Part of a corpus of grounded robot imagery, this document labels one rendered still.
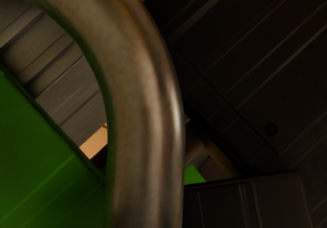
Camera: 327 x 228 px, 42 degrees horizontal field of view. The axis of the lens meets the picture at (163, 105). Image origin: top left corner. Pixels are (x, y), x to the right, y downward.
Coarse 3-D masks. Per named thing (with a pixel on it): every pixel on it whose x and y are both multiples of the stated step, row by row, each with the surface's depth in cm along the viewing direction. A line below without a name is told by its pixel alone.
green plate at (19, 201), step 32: (0, 64) 19; (0, 96) 18; (0, 128) 18; (32, 128) 18; (0, 160) 18; (32, 160) 18; (64, 160) 18; (0, 192) 18; (32, 192) 18; (64, 192) 18; (96, 192) 18; (0, 224) 18; (32, 224) 18; (64, 224) 18; (96, 224) 18
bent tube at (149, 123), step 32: (32, 0) 16; (64, 0) 15; (96, 0) 15; (128, 0) 15; (96, 32) 15; (128, 32) 15; (160, 32) 16; (96, 64) 16; (128, 64) 15; (160, 64) 15; (128, 96) 15; (160, 96) 15; (128, 128) 15; (160, 128) 15; (128, 160) 15; (160, 160) 15; (128, 192) 15; (160, 192) 15; (128, 224) 15; (160, 224) 15
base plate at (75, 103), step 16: (80, 64) 63; (64, 80) 63; (80, 80) 67; (96, 80) 71; (48, 96) 63; (64, 96) 67; (80, 96) 71; (96, 96) 76; (48, 112) 67; (64, 112) 71; (80, 112) 76; (96, 112) 81; (64, 128) 76; (80, 128) 81; (96, 128) 87; (80, 144) 88
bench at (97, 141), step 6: (102, 126) 96; (96, 132) 95; (102, 132) 98; (90, 138) 96; (96, 138) 98; (102, 138) 101; (84, 144) 96; (90, 144) 98; (96, 144) 102; (102, 144) 105; (84, 150) 99; (90, 150) 102; (96, 150) 105; (90, 156) 105
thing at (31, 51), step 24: (0, 0) 21; (24, 0) 21; (144, 0) 21; (0, 24) 21; (24, 24) 20; (48, 24) 21; (0, 48) 20; (24, 48) 21; (48, 48) 20; (72, 48) 21; (24, 72) 20; (48, 72) 21
